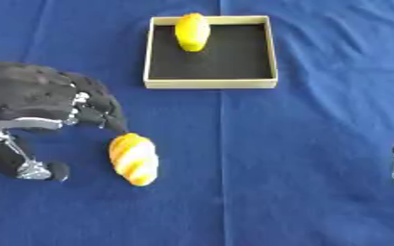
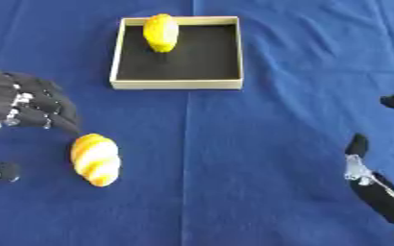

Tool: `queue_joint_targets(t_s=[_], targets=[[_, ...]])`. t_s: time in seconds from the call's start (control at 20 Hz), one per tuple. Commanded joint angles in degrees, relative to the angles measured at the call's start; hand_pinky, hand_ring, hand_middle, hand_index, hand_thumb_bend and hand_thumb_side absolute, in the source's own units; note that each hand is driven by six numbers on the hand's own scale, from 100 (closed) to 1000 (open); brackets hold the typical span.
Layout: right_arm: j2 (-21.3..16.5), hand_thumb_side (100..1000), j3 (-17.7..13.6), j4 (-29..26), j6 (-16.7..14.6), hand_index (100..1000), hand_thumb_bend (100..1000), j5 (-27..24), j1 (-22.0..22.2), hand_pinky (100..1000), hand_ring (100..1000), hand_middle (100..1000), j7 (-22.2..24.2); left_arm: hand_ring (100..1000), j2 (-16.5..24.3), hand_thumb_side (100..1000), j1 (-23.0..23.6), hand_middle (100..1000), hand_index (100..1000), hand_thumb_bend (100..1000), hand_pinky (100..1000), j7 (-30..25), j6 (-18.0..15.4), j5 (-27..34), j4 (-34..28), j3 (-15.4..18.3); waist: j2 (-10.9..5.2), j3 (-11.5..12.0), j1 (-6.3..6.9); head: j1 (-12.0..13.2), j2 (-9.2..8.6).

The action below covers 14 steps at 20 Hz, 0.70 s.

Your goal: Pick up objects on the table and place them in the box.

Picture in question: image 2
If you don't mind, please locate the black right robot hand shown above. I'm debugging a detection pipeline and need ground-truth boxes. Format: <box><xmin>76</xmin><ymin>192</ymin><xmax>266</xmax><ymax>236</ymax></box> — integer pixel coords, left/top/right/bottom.
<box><xmin>343</xmin><ymin>82</ymin><xmax>394</xmax><ymax>246</ymax></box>

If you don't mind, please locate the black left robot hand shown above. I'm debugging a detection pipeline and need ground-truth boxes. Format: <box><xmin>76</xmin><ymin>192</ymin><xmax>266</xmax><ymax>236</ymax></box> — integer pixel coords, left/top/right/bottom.
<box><xmin>0</xmin><ymin>66</ymin><xmax>83</xmax><ymax>184</ymax></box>

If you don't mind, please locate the tan cardboard box black inside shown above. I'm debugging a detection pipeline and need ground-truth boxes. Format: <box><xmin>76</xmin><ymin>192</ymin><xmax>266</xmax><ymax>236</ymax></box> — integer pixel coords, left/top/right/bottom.
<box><xmin>108</xmin><ymin>15</ymin><xmax>246</xmax><ymax>90</ymax></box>

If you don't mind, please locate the yellow toy corn cob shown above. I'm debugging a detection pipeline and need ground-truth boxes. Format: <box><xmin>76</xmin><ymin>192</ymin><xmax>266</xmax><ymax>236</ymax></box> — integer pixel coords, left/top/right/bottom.
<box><xmin>141</xmin><ymin>12</ymin><xmax>181</xmax><ymax>54</ymax></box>

